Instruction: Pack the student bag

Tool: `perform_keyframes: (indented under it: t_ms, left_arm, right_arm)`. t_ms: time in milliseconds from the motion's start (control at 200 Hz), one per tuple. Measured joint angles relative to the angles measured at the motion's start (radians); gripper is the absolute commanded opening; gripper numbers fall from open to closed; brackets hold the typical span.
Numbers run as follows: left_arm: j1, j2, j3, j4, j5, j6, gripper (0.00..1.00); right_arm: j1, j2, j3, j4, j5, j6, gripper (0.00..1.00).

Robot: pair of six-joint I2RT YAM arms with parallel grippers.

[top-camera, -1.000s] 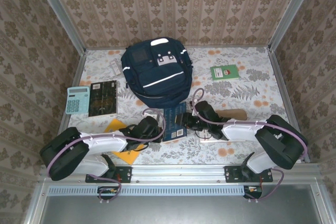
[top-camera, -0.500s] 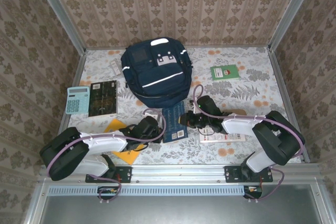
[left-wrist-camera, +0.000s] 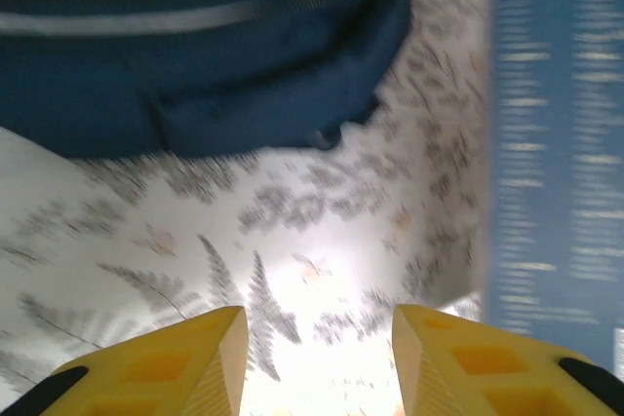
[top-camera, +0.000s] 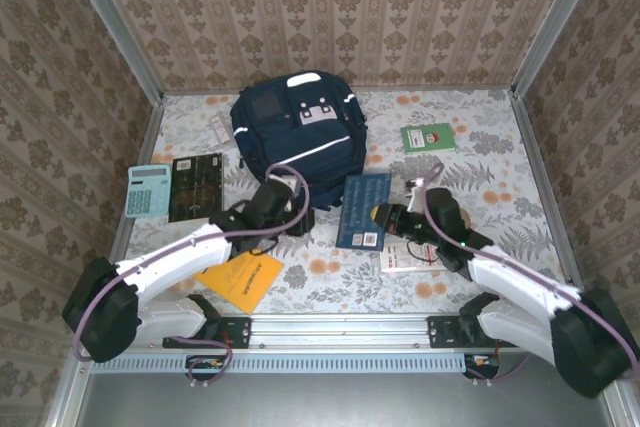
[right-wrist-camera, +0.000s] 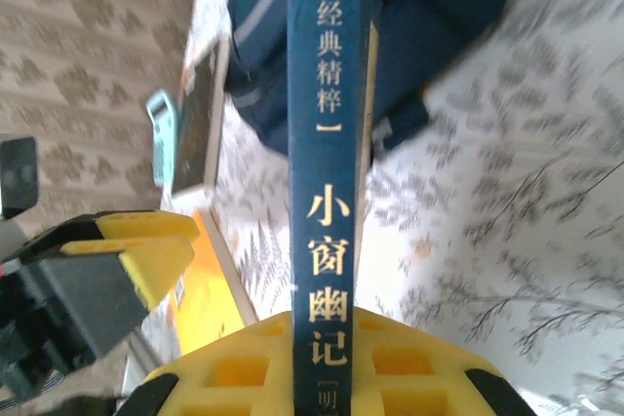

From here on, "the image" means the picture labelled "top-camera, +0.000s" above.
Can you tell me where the yellow book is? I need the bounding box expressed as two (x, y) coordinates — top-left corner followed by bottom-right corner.
(194, 248), (286, 316)

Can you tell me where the aluminium right frame post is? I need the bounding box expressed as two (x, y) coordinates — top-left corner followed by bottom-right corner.
(511, 0), (610, 98)

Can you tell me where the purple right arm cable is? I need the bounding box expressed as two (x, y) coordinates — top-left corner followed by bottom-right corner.
(416, 162), (640, 389)

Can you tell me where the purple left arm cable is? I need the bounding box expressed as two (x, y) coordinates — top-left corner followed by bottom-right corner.
(71, 163), (312, 389)

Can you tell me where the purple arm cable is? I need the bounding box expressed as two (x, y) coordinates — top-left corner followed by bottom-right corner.
(71, 163), (312, 389)
(416, 162), (640, 389)

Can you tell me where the white red booklet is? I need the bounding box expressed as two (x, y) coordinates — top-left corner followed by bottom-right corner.
(378, 241), (452, 275)

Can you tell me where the aluminium left side rail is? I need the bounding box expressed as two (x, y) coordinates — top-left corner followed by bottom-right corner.
(95, 94), (165, 316)

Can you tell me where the aluminium right side rail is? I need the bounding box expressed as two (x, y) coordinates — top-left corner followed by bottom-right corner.
(509, 89), (592, 311)

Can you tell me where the grey metal panel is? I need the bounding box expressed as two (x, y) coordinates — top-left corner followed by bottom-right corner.
(74, 352), (619, 427)

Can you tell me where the blue book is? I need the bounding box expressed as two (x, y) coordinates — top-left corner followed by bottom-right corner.
(335, 172), (394, 252)

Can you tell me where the aluminium left frame post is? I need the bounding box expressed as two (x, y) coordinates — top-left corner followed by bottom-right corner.
(58, 0), (165, 104)

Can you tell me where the small white box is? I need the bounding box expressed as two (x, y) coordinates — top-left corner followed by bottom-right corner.
(209, 115), (232, 145)

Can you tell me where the navy blue student backpack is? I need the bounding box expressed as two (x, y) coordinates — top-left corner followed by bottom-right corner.
(229, 71), (369, 211)

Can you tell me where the aluminium frame post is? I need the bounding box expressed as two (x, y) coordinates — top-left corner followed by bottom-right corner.
(58, 0), (165, 104)
(511, 0), (610, 98)

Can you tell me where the black book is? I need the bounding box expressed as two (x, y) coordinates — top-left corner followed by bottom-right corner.
(168, 152), (226, 224)

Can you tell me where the teal desk calculator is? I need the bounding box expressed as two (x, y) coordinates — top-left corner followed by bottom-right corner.
(124, 163), (173, 219)

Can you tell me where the green notebook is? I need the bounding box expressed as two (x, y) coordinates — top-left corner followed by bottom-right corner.
(399, 122), (459, 155)

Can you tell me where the aluminium front frame rail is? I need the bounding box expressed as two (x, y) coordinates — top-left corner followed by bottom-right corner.
(72, 313), (614, 350)

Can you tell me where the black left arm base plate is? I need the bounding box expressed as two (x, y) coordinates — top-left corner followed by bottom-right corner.
(162, 316), (253, 350)

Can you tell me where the grey slotted cable duct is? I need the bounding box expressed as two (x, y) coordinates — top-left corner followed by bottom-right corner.
(91, 352), (469, 375)

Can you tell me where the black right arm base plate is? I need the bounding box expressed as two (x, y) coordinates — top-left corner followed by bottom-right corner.
(426, 315), (522, 350)

